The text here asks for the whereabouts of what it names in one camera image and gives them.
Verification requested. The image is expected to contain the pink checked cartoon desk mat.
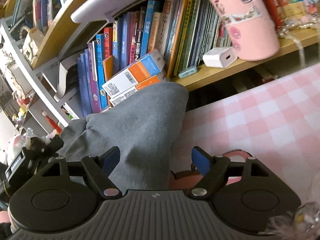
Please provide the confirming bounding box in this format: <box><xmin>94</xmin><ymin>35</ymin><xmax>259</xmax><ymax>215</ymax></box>
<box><xmin>170</xmin><ymin>64</ymin><xmax>319</xmax><ymax>201</ymax></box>

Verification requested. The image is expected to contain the small teal eraser case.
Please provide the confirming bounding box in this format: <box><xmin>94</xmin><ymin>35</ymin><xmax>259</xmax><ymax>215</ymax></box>
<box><xmin>178</xmin><ymin>66</ymin><xmax>198</xmax><ymax>79</ymax></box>

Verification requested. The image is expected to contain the white quilted small handbag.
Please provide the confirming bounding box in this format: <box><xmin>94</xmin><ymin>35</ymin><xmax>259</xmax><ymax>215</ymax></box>
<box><xmin>20</xmin><ymin>26</ymin><xmax>44</xmax><ymax>64</ymax></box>

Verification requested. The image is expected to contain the row of colourful upright books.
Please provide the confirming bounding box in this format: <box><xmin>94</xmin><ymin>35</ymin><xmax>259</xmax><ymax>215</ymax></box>
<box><xmin>78</xmin><ymin>0</ymin><xmax>232</xmax><ymax>113</ymax></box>

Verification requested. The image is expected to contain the white usb wall charger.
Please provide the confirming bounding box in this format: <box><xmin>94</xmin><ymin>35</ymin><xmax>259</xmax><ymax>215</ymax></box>
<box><xmin>202</xmin><ymin>47</ymin><xmax>238</xmax><ymax>68</ymax></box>

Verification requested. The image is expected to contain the pink sticker-covered tumbler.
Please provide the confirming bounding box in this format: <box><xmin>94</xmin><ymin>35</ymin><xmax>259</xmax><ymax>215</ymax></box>
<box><xmin>210</xmin><ymin>0</ymin><xmax>280</xmax><ymax>61</ymax></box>

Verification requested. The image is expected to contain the furry grey keychain charm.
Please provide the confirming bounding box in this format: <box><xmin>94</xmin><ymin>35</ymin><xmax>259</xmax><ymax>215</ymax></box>
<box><xmin>265</xmin><ymin>179</ymin><xmax>320</xmax><ymax>240</ymax></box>

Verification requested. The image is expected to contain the wooden and white bookshelf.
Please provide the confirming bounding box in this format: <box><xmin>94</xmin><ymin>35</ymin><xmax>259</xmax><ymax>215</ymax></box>
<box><xmin>1</xmin><ymin>0</ymin><xmax>319</xmax><ymax>131</ymax></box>

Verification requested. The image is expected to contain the red tassel ornament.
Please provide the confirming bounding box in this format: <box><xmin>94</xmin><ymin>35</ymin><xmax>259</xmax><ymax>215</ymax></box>
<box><xmin>42</xmin><ymin>111</ymin><xmax>62</xmax><ymax>134</ymax></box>

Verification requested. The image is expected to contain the grey sweatshirt garment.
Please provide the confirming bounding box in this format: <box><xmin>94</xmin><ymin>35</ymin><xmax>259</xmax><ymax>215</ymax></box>
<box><xmin>58</xmin><ymin>82</ymin><xmax>188</xmax><ymax>192</ymax></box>

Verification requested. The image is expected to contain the orange and blue boxed book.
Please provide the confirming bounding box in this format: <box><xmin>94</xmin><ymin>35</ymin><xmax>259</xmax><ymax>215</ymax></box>
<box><xmin>103</xmin><ymin>49</ymin><xmax>168</xmax><ymax>106</ymax></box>

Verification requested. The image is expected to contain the white side shelf unit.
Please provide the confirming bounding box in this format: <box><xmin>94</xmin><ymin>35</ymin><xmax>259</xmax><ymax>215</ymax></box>
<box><xmin>1</xmin><ymin>17</ymin><xmax>83</xmax><ymax>134</ymax></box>

